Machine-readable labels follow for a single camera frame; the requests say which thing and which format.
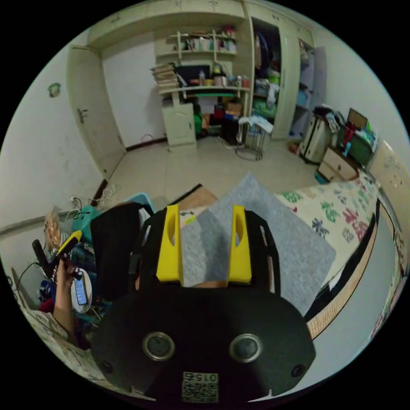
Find beige suitcase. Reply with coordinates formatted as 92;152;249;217
299;112;333;164

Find gray hoodie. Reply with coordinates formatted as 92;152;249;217
179;172;337;318

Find cream desk with shelves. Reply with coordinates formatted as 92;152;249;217
149;28;251;152

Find cream wardrobe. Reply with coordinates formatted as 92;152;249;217
245;5;328;141

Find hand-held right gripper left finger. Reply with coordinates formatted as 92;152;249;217
156;205;184;287

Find light blue plastic stool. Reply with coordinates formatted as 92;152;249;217
125;192;158;216

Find round wire stool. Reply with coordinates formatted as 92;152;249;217
235;116;273;161

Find person's left forearm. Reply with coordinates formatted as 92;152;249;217
52;286;79;346

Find smartphone on white stand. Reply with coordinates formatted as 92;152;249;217
71;268;94;313

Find person's left hand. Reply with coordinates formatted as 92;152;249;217
56;258;78;290

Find turquoise plastic stool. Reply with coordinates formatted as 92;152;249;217
71;205;98;241

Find wooden nightstand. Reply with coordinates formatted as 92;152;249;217
317;146;360;183

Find person's body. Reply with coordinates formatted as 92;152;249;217
90;202;145;302

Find green crate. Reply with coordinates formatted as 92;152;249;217
339;108;376;167

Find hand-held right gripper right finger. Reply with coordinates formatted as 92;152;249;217
226;205;252;286

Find cream door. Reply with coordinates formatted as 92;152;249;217
66;44;126;181

